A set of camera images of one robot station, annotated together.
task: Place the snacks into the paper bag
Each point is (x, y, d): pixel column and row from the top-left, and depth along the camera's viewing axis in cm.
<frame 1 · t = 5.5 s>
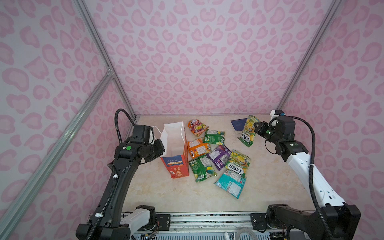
left hand: (164, 147, 73), fingers closed
right hand: (255, 122, 77), fingers closed
red yellow snack packet: (196, 127, 110), point 4 cm above the table
small green snack packet: (214, 137, 105), point 3 cm above the table
orange snack packet: (198, 148, 100), point 3 cm above the table
purple snack packet: (219, 156, 97), point 2 cm above the table
large green snack packet: (202, 168, 90), point 4 cm above the table
green Fox's candy packet: (248, 135, 83), point 22 cm above the table
green Fox's candy packet 2: (238, 163, 92), point 4 cm above the table
teal snack packet: (232, 182, 84), point 4 cm above the table
blue booklet: (239, 124, 115), on the table

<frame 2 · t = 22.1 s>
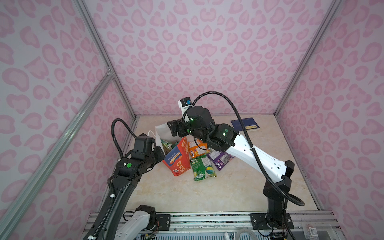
left hand: (162, 150, 73), fingers closed
right hand: (175, 119, 64), fingers open
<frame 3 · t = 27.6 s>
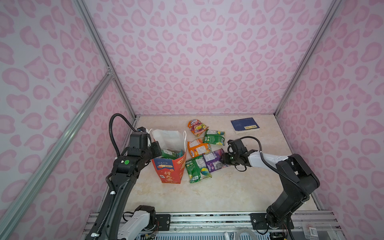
left hand: (158, 144, 73), fingers closed
right hand: (223, 158, 93), fingers open
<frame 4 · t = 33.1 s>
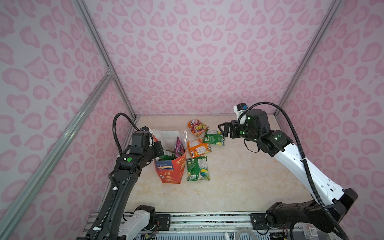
left hand: (161, 143, 74), fingers closed
right hand: (225, 124, 70), fingers open
purple snack packet: (179, 149, 82), point 18 cm above the table
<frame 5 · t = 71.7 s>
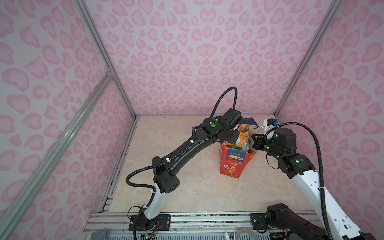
left hand: (235, 132, 74), fingers closed
right hand: (252, 134, 72), fingers closed
orange snack packet: (242, 141, 75), point 26 cm above the table
red white paper bag: (233, 161, 78), point 17 cm above the table
